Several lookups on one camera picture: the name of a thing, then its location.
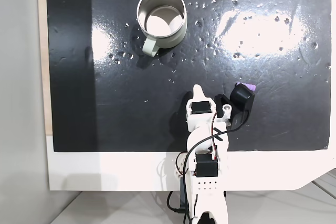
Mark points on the purple pen grip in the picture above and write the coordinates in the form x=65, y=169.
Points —
x=250, y=86

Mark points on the glossy black mat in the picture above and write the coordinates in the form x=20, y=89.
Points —
x=131, y=103

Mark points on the pale green steel mug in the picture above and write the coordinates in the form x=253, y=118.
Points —
x=162, y=14

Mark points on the white base board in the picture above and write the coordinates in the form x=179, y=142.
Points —
x=105, y=169

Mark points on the light wooden board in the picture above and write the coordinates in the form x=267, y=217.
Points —
x=42, y=51

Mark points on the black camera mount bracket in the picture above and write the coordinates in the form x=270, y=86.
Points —
x=221, y=102

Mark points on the black oval camera box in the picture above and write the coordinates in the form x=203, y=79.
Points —
x=242, y=99

